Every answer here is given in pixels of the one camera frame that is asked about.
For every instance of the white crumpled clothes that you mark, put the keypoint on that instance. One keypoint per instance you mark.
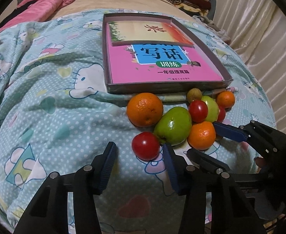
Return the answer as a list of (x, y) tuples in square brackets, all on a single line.
[(209, 24)]

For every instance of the shallow grey cardboard box tray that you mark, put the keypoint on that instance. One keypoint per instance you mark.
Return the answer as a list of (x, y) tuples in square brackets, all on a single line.
[(158, 87)]

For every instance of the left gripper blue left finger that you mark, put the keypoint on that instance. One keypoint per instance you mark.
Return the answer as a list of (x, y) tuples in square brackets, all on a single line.
[(102, 166)]

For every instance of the small orange tangerine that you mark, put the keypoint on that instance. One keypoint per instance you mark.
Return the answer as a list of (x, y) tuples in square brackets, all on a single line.
[(202, 136)]

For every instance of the beige bed blanket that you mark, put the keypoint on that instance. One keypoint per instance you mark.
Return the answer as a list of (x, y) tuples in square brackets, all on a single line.
[(159, 6)]

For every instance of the large orange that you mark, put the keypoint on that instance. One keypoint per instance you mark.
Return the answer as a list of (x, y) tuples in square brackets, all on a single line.
[(145, 110)]

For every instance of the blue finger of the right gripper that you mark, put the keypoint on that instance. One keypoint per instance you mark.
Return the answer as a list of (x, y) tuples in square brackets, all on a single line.
[(230, 132), (206, 162)]

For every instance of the pink workbook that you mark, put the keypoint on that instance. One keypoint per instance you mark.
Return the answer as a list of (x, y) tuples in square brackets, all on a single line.
[(160, 63)]

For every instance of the pink comforter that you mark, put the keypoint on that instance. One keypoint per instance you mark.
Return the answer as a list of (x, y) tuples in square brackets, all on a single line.
[(33, 10)]

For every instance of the brown longan fruit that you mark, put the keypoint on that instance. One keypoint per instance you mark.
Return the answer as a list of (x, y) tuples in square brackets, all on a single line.
[(193, 94)]

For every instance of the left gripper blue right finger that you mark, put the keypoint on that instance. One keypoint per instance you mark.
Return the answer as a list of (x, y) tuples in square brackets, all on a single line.
[(176, 169)]

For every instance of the yellow orange booklet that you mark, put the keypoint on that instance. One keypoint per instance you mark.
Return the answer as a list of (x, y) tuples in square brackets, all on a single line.
[(147, 32)]

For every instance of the cream curtain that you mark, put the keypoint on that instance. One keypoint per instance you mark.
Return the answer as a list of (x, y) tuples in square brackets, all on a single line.
[(257, 29)]

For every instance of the large green apple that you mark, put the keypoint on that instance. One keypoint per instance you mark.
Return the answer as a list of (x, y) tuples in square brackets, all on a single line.
[(174, 127)]

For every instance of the red cherry tomato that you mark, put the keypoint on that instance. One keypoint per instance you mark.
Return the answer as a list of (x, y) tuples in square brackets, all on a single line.
[(198, 111), (145, 146), (222, 114)]

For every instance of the Hello Kitty blue quilt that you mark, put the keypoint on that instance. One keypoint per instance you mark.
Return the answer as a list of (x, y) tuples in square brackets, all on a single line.
[(56, 116)]

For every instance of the person's right hand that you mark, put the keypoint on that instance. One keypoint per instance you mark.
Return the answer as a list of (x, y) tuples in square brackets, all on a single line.
[(260, 162)]

